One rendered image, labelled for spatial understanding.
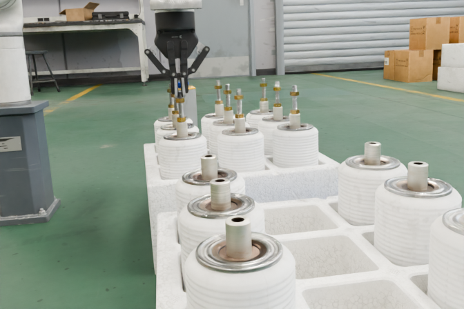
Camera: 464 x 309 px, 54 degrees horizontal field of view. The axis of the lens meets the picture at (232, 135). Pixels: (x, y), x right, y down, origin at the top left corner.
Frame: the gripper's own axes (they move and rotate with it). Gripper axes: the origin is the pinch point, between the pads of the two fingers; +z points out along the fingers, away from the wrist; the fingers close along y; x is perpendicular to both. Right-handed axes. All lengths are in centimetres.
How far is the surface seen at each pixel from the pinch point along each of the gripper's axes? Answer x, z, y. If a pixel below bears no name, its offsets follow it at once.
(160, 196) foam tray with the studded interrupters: 8.0, 19.4, 5.2
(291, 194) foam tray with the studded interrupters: 7.2, 21.7, -20.2
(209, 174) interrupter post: 31.3, 9.2, -1.5
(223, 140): 2.4, 10.8, -7.8
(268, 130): -9.1, 11.7, -19.9
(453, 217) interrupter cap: 52, 9, -23
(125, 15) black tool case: -472, -45, 31
